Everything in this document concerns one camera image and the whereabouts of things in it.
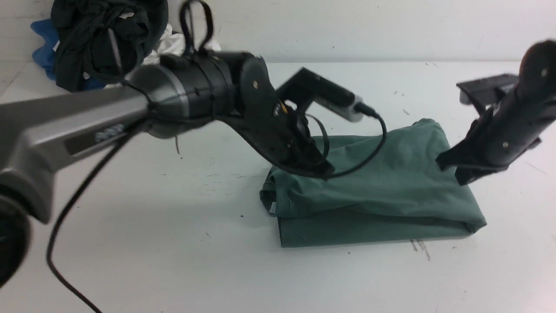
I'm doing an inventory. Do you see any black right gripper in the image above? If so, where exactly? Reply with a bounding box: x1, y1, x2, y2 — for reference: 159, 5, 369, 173
436, 120, 541, 186

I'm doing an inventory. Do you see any white crumpled garment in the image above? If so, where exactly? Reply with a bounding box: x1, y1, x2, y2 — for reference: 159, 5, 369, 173
104, 24, 222, 90

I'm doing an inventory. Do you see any blue crumpled garment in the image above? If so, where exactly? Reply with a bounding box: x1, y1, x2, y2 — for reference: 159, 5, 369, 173
30, 18, 107, 92

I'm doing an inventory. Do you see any dark green crumpled garment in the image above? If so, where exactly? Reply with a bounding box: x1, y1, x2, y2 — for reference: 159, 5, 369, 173
50, 0, 169, 92

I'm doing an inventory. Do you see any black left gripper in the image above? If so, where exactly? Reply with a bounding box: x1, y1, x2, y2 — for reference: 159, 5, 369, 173
243, 100, 335, 180

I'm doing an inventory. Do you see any black camera cable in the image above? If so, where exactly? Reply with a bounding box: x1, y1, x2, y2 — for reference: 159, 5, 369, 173
46, 0, 388, 313

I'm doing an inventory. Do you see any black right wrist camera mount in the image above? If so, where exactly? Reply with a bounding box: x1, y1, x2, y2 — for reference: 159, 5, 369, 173
456, 73, 519, 115

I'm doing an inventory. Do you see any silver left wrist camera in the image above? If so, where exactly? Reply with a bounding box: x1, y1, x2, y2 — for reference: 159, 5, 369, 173
276, 67, 363, 123

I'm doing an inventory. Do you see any green long-sleeved shirt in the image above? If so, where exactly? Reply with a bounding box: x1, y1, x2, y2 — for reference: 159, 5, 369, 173
259, 119, 487, 248

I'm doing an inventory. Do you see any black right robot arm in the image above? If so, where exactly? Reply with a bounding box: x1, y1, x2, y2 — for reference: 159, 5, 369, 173
436, 40, 556, 186

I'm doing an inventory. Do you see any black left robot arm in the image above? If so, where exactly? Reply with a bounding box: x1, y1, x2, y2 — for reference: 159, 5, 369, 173
0, 52, 335, 285

